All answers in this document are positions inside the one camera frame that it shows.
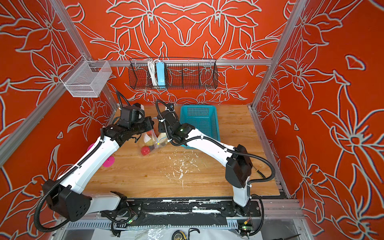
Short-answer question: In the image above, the clear mesh wall bin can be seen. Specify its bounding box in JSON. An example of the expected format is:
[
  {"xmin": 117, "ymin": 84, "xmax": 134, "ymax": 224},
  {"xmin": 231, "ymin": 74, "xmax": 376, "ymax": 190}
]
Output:
[{"xmin": 61, "ymin": 61, "xmax": 112, "ymax": 98}]

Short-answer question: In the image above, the black wire wall basket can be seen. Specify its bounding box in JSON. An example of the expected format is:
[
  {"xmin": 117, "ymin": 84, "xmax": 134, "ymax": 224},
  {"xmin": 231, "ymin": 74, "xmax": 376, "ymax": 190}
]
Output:
[{"xmin": 128, "ymin": 57, "xmax": 219, "ymax": 90}]

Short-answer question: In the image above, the clear zip top bag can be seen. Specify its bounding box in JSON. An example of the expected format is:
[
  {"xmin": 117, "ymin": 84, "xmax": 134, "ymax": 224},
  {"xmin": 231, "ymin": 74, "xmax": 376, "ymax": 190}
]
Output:
[{"xmin": 139, "ymin": 130, "xmax": 165, "ymax": 155}]

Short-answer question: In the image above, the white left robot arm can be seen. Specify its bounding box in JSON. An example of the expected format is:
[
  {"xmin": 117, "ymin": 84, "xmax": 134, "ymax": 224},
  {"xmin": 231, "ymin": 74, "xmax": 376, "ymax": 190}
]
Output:
[{"xmin": 34, "ymin": 103, "xmax": 154, "ymax": 233}]

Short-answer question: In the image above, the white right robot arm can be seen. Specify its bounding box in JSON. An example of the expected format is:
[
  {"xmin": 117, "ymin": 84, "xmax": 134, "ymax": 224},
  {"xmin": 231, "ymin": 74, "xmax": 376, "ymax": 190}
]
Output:
[{"xmin": 158, "ymin": 109, "xmax": 276, "ymax": 208}]

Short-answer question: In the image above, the white coiled cable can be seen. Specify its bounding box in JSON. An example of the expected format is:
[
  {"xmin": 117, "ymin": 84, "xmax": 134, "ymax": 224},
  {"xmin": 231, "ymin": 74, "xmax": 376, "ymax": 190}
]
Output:
[{"xmin": 147, "ymin": 59, "xmax": 159, "ymax": 87}]

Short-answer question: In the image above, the dark red apple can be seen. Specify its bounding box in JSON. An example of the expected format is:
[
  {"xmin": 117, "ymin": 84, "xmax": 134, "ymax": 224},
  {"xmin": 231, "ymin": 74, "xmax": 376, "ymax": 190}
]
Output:
[{"xmin": 141, "ymin": 146, "xmax": 152, "ymax": 156}]

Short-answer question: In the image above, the pink plastic goblet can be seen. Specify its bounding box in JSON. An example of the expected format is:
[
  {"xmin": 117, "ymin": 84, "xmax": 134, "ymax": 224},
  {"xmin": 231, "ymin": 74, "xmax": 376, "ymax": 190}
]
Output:
[{"xmin": 87, "ymin": 144, "xmax": 115, "ymax": 168}]

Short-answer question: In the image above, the teal plastic basket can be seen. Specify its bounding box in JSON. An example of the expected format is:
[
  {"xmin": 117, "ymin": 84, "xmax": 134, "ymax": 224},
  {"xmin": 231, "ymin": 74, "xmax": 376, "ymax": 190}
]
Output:
[{"xmin": 180, "ymin": 105, "xmax": 221, "ymax": 142}]

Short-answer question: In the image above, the light blue power strip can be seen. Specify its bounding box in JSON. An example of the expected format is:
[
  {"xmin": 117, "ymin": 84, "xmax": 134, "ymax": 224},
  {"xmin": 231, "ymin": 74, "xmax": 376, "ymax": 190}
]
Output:
[{"xmin": 156, "ymin": 62, "xmax": 166, "ymax": 88}]

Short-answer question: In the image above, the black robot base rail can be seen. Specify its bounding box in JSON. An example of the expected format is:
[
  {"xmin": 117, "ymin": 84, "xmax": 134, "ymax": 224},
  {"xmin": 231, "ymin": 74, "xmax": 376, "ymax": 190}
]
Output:
[{"xmin": 100, "ymin": 197, "xmax": 262, "ymax": 229}]

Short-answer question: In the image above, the yellow black tape measure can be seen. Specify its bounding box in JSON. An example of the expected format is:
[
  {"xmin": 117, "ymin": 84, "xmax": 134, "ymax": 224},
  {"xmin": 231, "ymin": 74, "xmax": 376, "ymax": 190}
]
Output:
[{"xmin": 171, "ymin": 230, "xmax": 187, "ymax": 240}]

